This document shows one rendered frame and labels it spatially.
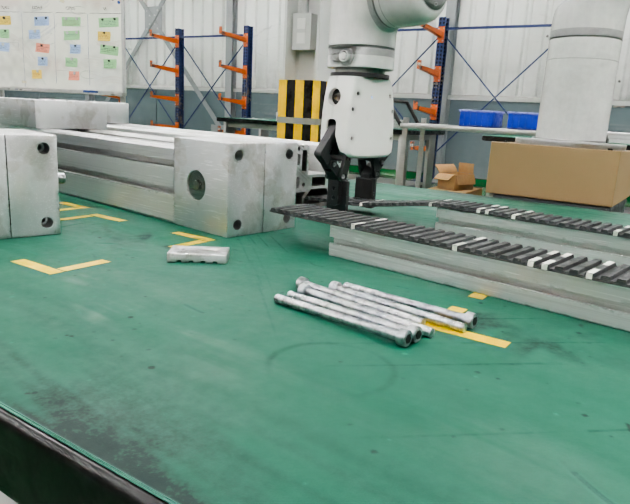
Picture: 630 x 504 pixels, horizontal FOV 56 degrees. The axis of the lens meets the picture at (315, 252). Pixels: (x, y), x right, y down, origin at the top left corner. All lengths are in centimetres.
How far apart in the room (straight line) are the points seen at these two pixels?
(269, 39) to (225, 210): 1008
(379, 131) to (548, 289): 39
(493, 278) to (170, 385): 27
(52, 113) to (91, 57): 549
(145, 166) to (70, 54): 587
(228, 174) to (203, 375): 33
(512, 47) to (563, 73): 750
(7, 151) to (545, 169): 84
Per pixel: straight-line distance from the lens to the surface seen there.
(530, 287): 47
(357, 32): 76
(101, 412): 28
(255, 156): 62
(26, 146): 61
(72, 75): 655
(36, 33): 681
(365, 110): 76
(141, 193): 73
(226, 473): 23
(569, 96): 116
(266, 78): 1062
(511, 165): 113
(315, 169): 87
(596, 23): 117
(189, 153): 65
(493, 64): 871
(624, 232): 64
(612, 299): 44
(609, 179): 110
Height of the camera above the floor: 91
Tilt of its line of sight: 13 degrees down
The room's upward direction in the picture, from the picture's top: 3 degrees clockwise
